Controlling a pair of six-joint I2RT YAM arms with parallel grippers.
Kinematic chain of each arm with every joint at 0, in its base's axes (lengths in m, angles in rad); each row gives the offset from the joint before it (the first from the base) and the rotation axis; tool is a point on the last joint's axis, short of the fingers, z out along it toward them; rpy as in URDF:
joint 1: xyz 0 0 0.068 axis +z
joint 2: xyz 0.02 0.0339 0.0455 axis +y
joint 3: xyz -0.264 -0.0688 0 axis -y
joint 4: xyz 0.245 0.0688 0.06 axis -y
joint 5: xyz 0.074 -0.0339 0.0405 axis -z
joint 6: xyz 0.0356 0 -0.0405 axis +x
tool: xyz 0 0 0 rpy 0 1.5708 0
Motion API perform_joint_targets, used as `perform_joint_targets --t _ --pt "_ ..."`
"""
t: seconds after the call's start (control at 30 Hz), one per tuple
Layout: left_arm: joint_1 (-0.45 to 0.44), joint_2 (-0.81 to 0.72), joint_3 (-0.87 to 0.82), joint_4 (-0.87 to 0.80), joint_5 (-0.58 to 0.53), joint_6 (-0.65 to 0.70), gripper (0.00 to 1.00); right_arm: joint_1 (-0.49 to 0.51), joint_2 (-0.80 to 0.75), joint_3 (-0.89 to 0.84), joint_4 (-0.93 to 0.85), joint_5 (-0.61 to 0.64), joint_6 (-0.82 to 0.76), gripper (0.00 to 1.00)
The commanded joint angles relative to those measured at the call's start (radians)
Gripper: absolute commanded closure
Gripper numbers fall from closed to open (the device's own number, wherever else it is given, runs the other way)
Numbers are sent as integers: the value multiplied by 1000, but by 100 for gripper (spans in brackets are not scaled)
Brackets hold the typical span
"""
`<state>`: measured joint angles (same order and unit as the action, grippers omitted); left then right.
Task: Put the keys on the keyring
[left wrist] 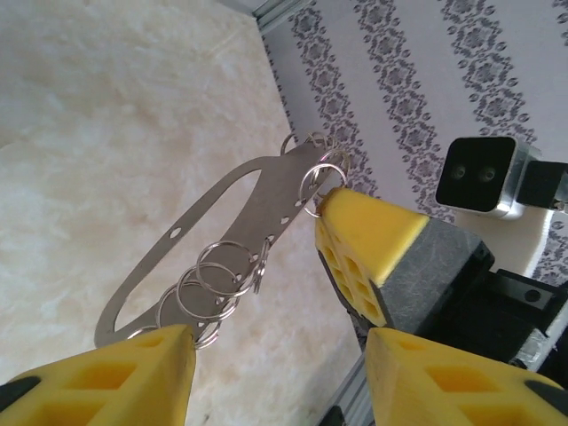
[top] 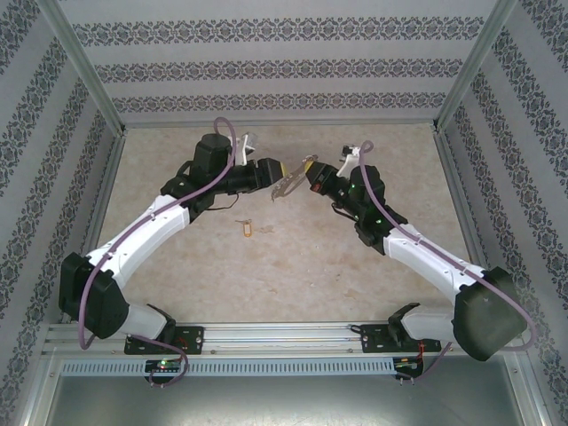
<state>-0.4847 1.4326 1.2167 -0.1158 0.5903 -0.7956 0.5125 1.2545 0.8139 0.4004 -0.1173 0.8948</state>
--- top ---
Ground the metal key holder with rings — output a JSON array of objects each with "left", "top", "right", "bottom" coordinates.
[{"left": 268, "top": 153, "right": 320, "bottom": 203}]

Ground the grey metal base panel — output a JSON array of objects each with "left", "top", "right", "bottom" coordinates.
[{"left": 26, "top": 375, "right": 545, "bottom": 426}]

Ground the thin black cable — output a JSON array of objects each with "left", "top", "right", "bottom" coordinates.
[{"left": 208, "top": 193, "right": 241, "bottom": 213}]

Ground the aluminium frame corner post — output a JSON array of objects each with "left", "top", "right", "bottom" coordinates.
[
  {"left": 430, "top": 0, "right": 532, "bottom": 134},
  {"left": 35, "top": 0, "right": 129, "bottom": 135}
]

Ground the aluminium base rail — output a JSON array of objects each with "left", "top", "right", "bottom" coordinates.
[{"left": 43, "top": 321, "right": 462, "bottom": 357}]

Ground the grey slotted cable duct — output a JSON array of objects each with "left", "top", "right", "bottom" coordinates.
[{"left": 59, "top": 357, "right": 396, "bottom": 376}]

